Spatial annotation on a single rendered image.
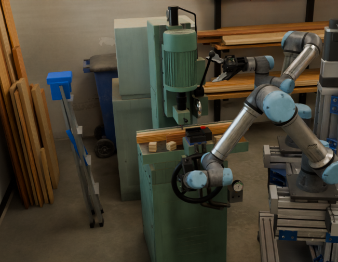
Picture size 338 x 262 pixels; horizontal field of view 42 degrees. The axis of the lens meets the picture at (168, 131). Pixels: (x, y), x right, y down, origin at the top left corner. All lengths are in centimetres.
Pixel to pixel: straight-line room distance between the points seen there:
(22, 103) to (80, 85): 143
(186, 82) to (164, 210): 74
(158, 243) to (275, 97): 125
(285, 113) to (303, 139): 17
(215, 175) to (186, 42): 76
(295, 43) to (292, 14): 237
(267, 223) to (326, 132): 90
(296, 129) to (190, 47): 75
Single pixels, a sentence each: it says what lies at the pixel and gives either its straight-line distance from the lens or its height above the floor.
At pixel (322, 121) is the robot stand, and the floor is 108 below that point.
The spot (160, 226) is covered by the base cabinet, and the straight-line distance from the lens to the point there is 257.
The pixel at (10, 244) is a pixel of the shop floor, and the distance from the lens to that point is 342.
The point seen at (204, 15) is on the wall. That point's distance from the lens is 471.
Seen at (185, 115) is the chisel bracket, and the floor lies 105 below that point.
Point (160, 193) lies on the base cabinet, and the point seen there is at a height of 65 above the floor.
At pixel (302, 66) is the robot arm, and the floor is 130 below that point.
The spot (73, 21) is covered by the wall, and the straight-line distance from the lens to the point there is 464.
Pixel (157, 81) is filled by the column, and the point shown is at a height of 119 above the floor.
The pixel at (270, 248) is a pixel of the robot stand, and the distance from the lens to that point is 277.
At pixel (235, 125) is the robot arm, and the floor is 119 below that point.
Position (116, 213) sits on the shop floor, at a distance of 351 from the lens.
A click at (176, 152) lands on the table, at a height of 89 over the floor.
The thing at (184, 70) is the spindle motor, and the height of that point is 131.
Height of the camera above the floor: 190
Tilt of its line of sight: 22 degrees down
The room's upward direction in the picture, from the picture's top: 2 degrees counter-clockwise
